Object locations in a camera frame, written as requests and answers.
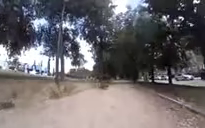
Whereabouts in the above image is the dark bush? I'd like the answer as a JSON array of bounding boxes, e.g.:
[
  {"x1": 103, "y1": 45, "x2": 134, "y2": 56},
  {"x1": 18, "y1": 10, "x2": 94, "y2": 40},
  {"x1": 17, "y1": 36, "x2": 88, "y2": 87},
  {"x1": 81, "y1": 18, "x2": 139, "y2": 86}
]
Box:
[{"x1": 97, "y1": 72, "x2": 113, "y2": 90}]

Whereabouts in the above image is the low building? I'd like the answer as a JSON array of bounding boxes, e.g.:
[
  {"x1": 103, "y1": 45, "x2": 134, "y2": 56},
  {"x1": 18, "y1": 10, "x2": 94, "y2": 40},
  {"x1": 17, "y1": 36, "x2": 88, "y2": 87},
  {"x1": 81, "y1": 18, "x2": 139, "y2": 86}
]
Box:
[{"x1": 67, "y1": 67, "x2": 93, "y2": 80}]

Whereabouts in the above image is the group of dark trees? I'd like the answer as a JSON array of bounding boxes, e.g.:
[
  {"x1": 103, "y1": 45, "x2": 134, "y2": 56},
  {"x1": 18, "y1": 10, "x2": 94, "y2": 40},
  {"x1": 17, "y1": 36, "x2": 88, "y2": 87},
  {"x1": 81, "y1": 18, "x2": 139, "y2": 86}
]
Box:
[{"x1": 79, "y1": 0, "x2": 205, "y2": 89}]

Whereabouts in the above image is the pale dirt path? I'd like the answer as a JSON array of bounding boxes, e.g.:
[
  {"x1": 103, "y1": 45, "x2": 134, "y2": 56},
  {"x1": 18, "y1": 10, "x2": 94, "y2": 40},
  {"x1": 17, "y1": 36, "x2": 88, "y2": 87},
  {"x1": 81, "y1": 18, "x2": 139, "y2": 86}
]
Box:
[{"x1": 0, "y1": 81, "x2": 205, "y2": 128}]

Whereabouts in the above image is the pale car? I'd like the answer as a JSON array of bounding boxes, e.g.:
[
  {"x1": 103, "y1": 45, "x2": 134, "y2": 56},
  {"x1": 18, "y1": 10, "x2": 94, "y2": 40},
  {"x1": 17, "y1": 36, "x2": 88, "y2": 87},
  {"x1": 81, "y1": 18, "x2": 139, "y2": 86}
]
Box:
[{"x1": 174, "y1": 73, "x2": 195, "y2": 82}]

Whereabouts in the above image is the dry grass verge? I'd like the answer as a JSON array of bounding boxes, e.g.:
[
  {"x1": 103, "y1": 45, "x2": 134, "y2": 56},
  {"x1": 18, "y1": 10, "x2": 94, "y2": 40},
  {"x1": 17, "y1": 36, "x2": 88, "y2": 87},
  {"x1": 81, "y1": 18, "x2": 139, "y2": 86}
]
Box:
[{"x1": 0, "y1": 70, "x2": 98, "y2": 115}]

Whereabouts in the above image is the pale asphalt road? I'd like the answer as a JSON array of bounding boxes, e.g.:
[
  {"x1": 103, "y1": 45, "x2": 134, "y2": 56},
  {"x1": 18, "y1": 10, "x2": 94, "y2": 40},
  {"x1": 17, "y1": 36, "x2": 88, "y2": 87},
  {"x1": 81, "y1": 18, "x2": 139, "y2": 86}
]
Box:
[{"x1": 139, "y1": 77, "x2": 205, "y2": 88}]

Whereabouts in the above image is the row of trees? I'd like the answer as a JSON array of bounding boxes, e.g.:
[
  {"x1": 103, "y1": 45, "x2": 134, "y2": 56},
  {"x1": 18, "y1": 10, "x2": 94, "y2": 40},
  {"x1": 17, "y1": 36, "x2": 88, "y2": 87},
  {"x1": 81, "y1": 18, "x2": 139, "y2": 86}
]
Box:
[{"x1": 0, "y1": 0, "x2": 88, "y2": 78}]

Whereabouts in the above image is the stone kerb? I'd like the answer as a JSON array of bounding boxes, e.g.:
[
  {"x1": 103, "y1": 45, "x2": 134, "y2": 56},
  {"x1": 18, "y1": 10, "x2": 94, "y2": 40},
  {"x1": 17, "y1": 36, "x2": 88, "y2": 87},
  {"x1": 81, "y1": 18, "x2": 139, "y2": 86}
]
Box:
[{"x1": 155, "y1": 92, "x2": 205, "y2": 122}]

